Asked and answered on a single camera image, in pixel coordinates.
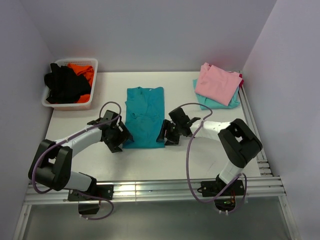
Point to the aluminium right side rail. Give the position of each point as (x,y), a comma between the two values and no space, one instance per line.
(261,158)

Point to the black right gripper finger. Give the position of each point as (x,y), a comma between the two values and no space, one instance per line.
(172,139)
(163,130)

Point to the aluminium front frame rail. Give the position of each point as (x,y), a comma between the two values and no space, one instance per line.
(155,191)

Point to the folded light teal t shirt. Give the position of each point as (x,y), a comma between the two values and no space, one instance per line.
(212,104)

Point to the folded pink t shirt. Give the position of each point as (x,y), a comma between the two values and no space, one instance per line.
(216,84)

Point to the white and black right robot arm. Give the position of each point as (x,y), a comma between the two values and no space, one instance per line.
(240,144)

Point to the orange t shirt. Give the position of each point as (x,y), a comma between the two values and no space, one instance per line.
(88,72)

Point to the folded red t shirt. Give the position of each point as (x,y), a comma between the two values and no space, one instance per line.
(242,81)

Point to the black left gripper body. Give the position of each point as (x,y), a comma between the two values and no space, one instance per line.
(116,134)

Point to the white plastic laundry basket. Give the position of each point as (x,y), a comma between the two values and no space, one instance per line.
(72,107)

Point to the black t shirt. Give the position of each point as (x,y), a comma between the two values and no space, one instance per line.
(65,87)

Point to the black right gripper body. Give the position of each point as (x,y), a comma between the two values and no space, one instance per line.
(174,129)

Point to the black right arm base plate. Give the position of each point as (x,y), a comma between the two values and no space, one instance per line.
(212,188)

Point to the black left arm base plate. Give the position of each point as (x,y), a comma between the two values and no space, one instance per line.
(104,191)

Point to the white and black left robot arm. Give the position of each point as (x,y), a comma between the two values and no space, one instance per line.
(52,163)

